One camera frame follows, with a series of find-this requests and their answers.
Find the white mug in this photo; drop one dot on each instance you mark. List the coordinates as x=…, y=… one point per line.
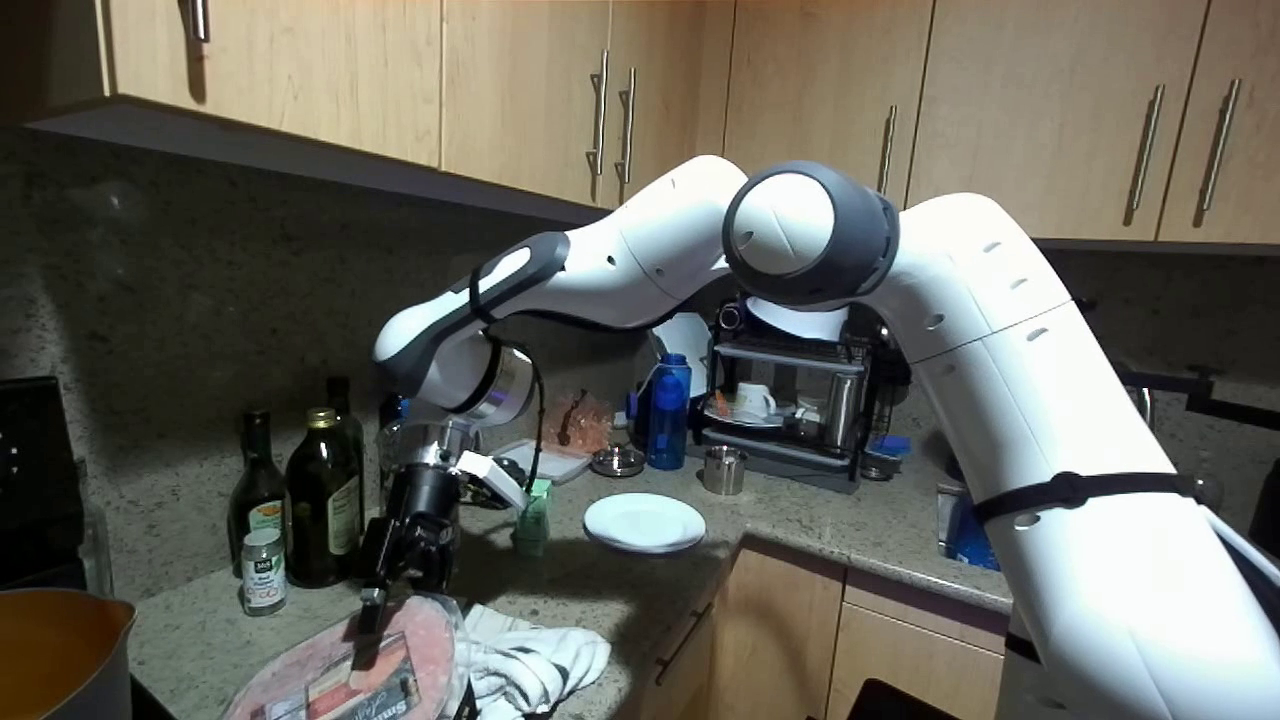
x=755, y=407

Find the large olive oil bottle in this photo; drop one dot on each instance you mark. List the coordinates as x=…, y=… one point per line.
x=321, y=512

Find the steel cup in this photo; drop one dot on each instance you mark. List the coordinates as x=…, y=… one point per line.
x=722, y=471

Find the white bowl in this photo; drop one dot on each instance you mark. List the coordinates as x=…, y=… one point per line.
x=802, y=320

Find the white jug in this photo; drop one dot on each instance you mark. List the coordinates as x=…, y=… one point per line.
x=687, y=332

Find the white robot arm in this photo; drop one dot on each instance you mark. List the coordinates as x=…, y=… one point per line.
x=1066, y=400

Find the dark slim bottle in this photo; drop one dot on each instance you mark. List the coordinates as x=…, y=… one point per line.
x=337, y=396

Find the blue water bottle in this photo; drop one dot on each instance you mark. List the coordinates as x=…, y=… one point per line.
x=671, y=423

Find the pink sliced ham package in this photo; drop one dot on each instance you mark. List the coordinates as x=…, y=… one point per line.
x=332, y=683

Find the orange cooking pot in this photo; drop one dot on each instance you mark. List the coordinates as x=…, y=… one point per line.
x=52, y=652

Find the dark wine bottle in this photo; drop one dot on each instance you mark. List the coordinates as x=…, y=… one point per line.
x=253, y=493

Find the pink packaged meat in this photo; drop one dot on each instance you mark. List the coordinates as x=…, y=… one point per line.
x=582, y=427

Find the small steel bowl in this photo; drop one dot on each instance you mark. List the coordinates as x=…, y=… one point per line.
x=619, y=461

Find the blue sponge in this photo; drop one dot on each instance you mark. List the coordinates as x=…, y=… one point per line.
x=885, y=449

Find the small white capped jar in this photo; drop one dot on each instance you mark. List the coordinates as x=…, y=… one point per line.
x=261, y=575

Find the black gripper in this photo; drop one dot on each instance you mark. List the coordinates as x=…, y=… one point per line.
x=418, y=527

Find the kitchen faucet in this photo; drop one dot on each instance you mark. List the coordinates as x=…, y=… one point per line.
x=1220, y=396

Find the white round plate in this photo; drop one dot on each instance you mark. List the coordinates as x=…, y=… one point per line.
x=647, y=523

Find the wooden lower cabinets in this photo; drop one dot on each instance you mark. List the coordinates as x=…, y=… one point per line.
x=787, y=642

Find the clear container white lid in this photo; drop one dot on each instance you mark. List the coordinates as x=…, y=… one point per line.
x=555, y=461

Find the wooden upper cabinets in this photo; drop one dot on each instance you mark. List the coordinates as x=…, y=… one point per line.
x=332, y=65

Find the black dish rack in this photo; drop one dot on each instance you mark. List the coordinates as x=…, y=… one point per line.
x=802, y=400

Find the wooden cabinets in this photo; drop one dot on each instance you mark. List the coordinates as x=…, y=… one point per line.
x=787, y=642
x=332, y=65

